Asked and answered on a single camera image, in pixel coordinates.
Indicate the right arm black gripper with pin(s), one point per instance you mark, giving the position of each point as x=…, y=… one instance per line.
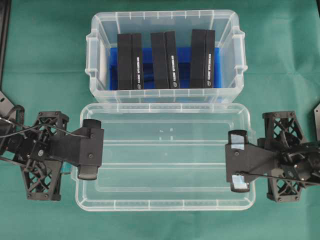
x=283, y=156

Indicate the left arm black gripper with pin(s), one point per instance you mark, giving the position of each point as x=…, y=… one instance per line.
x=47, y=146

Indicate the clear plastic box lid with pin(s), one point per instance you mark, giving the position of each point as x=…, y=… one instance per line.
x=139, y=172

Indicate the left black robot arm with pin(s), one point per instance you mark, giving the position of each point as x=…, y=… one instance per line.
x=12, y=129

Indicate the clear plastic storage box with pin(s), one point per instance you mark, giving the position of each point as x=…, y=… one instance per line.
x=105, y=26

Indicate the white tape marks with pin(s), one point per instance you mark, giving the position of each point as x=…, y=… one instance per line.
x=166, y=134

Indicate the green table cloth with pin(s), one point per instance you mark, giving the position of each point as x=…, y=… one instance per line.
x=45, y=71

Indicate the left black rectangular case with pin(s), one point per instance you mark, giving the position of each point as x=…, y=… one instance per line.
x=130, y=72

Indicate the black rectangular case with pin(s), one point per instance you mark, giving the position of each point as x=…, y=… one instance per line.
x=202, y=62
x=165, y=60
x=130, y=72

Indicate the middle black rectangular case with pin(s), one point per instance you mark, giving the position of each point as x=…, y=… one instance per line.
x=165, y=60

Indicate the right black rectangular case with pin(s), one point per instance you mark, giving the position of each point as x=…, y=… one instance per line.
x=202, y=62

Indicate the blue foam insert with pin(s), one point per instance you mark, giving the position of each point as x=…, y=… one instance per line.
x=152, y=95

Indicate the black frame post left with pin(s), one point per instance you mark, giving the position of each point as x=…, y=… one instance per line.
x=5, y=11

